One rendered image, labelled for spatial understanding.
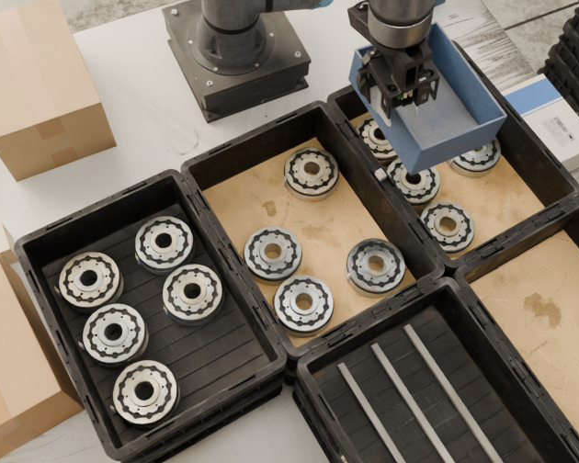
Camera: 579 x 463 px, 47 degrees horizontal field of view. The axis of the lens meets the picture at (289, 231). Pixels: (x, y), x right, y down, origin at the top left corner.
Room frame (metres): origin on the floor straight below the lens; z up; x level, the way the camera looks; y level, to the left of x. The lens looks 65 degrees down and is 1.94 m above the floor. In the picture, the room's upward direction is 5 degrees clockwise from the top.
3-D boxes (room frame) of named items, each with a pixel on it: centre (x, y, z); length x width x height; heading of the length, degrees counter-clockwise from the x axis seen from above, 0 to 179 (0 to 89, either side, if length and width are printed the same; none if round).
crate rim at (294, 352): (0.51, -0.03, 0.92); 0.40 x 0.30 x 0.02; 35
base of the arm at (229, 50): (0.98, 0.16, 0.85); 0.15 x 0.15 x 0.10
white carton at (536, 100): (0.86, -0.52, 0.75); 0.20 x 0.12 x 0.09; 32
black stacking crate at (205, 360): (0.34, 0.22, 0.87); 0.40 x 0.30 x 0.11; 35
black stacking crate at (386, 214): (0.51, -0.03, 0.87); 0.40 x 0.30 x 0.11; 35
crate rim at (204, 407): (0.34, 0.22, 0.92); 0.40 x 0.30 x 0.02; 35
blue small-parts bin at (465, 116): (0.65, -0.19, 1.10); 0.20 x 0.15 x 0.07; 31
